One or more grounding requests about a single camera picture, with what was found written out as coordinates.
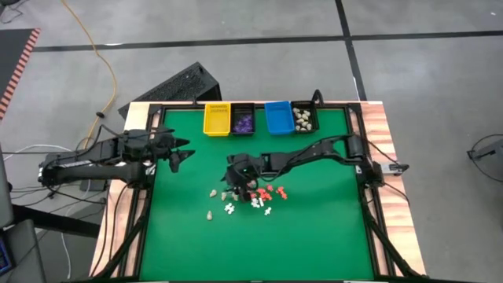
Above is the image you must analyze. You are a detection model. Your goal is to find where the grey equipment cart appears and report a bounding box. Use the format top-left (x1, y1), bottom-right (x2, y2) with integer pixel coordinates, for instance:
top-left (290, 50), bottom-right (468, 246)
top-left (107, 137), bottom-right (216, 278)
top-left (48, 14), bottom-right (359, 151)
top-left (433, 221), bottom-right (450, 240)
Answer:
top-left (0, 143), bottom-right (47, 283)

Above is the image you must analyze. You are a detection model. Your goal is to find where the black perforated case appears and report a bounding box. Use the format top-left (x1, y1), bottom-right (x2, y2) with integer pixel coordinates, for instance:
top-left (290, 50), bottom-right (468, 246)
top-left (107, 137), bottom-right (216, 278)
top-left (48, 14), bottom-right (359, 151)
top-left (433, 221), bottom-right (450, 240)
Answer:
top-left (117, 61), bottom-right (222, 119)

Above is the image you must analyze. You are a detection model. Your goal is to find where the yellow power cable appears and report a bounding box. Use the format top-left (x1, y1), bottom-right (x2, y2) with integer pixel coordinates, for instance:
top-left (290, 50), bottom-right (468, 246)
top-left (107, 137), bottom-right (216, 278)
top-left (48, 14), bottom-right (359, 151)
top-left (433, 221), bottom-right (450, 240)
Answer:
top-left (61, 0), bottom-right (119, 137)

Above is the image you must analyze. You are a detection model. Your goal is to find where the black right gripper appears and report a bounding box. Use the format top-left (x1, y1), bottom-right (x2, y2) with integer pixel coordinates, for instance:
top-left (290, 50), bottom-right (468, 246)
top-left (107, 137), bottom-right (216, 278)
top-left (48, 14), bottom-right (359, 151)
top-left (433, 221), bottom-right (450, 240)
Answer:
top-left (224, 153), bottom-right (264, 204)

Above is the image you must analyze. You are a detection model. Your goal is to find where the grey stand leg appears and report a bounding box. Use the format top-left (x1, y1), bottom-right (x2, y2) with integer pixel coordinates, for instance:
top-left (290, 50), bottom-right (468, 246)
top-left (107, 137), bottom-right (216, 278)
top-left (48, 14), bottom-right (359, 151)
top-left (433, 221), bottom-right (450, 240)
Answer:
top-left (467, 138), bottom-right (503, 160)

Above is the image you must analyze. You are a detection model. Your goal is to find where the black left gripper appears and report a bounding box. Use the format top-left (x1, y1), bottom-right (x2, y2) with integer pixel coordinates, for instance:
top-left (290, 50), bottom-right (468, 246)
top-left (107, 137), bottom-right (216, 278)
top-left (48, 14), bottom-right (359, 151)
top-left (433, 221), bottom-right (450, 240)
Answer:
top-left (151, 133), bottom-right (196, 173)

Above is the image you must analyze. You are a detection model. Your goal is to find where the black floor beam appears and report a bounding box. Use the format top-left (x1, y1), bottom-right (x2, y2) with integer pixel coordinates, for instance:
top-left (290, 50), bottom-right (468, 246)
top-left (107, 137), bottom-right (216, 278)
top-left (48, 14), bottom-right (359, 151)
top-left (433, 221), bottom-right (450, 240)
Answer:
top-left (11, 204), bottom-right (101, 239)

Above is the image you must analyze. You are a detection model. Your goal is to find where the black plastic basket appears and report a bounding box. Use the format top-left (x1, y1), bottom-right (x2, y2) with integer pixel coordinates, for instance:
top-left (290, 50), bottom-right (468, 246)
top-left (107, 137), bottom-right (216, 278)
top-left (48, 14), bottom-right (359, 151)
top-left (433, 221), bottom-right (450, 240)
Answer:
top-left (229, 102), bottom-right (256, 137)
top-left (290, 100), bottom-right (321, 135)

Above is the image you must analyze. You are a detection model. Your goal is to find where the yellow plastic basket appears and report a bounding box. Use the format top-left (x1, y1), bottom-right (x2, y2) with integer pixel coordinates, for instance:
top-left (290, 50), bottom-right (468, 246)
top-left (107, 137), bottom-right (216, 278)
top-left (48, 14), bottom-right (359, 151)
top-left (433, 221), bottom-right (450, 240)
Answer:
top-left (202, 102), bottom-right (232, 138)

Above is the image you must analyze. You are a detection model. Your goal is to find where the small lit screen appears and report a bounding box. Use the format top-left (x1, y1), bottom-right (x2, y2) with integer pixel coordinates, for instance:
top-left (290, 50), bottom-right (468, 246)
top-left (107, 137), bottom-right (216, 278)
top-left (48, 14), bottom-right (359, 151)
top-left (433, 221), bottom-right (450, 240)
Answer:
top-left (0, 237), bottom-right (15, 276)

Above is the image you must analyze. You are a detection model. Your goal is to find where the black orange-edged floor mat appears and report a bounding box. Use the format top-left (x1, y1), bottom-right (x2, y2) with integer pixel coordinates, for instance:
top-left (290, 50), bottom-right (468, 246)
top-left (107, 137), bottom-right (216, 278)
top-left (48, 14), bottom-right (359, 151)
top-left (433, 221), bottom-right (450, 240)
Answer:
top-left (0, 28), bottom-right (42, 121)

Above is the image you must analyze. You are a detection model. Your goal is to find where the white floor cable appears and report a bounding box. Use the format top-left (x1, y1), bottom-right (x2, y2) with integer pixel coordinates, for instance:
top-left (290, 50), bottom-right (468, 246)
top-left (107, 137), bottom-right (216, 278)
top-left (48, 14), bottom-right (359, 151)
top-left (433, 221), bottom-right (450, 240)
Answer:
top-left (2, 143), bottom-right (68, 162)

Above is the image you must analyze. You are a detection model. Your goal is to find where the blue plastic basket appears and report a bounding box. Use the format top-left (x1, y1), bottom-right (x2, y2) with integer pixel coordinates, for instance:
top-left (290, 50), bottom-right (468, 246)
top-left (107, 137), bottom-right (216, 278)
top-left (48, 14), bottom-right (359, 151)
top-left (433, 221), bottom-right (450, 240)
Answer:
top-left (263, 100), bottom-right (296, 137)

